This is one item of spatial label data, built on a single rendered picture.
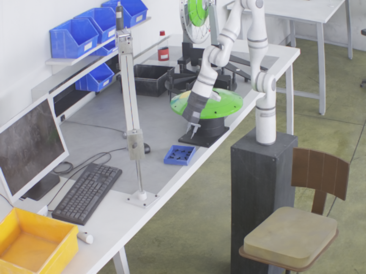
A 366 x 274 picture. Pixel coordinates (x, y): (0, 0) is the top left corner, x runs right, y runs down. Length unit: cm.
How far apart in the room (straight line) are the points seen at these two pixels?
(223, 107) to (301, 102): 288
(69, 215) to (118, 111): 102
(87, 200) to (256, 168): 87
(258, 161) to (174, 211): 129
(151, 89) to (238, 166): 66
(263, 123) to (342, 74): 359
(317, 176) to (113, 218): 99
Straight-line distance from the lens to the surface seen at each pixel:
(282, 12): 506
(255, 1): 259
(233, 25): 257
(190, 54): 355
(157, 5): 420
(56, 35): 313
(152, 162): 264
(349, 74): 641
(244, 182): 293
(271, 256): 256
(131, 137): 224
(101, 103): 329
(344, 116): 533
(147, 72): 348
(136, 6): 367
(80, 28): 326
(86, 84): 336
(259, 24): 264
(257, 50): 269
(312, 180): 281
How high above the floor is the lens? 214
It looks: 25 degrees down
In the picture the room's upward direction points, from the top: 3 degrees counter-clockwise
